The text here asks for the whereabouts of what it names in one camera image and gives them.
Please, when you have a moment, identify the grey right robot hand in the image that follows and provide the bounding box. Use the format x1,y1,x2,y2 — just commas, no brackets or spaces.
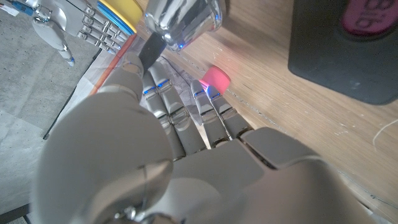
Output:
23,0,130,68

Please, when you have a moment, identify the black card holder pink logo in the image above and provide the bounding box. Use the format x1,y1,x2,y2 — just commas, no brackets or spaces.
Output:
287,0,398,105

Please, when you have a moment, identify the large yellow toy cup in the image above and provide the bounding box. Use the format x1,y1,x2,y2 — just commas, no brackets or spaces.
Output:
105,0,144,34

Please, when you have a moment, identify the silver bell with black handle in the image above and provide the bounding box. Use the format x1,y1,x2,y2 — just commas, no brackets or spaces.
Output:
138,0,226,75

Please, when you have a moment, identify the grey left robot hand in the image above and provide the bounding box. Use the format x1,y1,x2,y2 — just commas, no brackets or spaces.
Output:
30,51,386,224

